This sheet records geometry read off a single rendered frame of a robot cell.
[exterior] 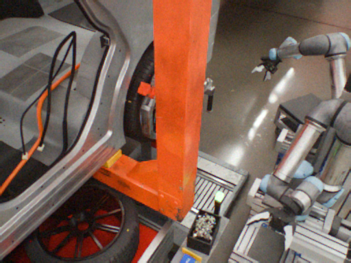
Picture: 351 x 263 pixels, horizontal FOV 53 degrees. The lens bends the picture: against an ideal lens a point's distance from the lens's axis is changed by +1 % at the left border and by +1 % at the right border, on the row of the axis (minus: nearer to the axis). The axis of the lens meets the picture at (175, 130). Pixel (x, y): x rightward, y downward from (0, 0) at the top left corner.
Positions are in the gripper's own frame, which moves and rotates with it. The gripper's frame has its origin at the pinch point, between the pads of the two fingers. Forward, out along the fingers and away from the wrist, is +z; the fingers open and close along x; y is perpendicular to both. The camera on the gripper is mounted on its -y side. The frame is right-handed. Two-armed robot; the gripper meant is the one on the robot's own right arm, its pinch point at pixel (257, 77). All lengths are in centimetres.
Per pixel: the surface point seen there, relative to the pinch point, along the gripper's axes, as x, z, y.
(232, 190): 30, 80, 35
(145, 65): -87, 32, 11
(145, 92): -86, 41, 29
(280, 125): 80, 26, -18
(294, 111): 71, 7, -9
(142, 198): -62, 91, 60
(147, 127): -66, 64, 24
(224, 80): 78, 38, -121
